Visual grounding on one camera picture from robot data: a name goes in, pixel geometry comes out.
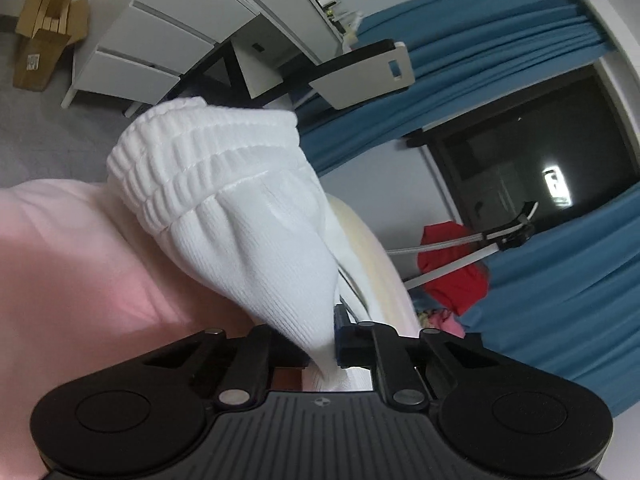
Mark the white knit sweater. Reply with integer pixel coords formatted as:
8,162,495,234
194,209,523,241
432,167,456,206
107,98,372,391

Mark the pink garment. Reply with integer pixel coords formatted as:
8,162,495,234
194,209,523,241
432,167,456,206
419,310,465,338

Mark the red garment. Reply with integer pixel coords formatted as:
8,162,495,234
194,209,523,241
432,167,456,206
416,220,490,317

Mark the silver tripod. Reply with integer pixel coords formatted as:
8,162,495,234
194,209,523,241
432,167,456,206
387,199,540,291

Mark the pastel rainbow bed sheet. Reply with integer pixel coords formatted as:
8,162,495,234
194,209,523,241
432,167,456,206
1,180,420,479

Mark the right blue curtain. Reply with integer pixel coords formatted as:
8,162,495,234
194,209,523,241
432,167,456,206
459,186,639,415

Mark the blue curtain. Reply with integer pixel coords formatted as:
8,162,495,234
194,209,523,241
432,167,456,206
298,0,613,174
459,186,639,415

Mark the dark window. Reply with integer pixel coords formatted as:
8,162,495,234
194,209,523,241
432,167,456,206
405,66,639,232

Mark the black and white chair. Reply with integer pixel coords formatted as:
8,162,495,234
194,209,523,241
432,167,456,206
166,39,416,110

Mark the left blue curtain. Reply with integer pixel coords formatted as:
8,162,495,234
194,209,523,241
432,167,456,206
298,0,613,174

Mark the white dressing table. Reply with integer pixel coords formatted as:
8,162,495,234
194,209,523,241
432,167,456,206
61,0,348,112

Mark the brown cardboard box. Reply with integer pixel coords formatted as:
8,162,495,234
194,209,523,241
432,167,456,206
13,0,90,92

